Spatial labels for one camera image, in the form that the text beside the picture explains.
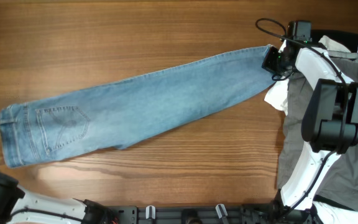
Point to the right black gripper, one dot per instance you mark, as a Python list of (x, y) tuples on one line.
[(270, 61)]

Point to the light blue denim jeans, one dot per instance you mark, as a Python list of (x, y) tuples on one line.
[(126, 112)]

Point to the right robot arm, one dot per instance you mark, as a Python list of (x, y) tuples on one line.
[(329, 126)]

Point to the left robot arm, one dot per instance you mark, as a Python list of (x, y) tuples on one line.
[(18, 205)]

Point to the white cloth garment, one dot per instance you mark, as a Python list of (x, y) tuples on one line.
[(278, 94)]

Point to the black cloth garment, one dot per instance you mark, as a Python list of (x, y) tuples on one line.
[(335, 40)]

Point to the grey cloth garment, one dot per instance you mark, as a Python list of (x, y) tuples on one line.
[(340, 184)]

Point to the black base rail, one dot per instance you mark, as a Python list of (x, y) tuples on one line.
[(179, 215)]

